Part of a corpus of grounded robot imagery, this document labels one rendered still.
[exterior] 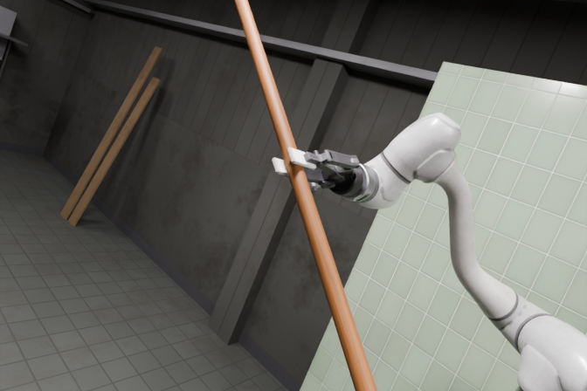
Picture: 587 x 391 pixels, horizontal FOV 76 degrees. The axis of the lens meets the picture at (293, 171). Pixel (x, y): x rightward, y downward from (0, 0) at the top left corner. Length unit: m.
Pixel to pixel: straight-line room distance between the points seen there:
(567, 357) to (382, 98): 2.52
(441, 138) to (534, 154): 0.94
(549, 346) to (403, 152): 0.54
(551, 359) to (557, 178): 0.86
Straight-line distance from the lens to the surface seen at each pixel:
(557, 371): 1.06
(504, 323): 1.17
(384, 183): 0.90
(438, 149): 0.89
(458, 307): 1.81
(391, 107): 3.19
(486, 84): 1.91
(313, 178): 0.76
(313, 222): 0.63
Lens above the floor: 2.00
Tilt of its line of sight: 5 degrees down
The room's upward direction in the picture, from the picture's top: 22 degrees clockwise
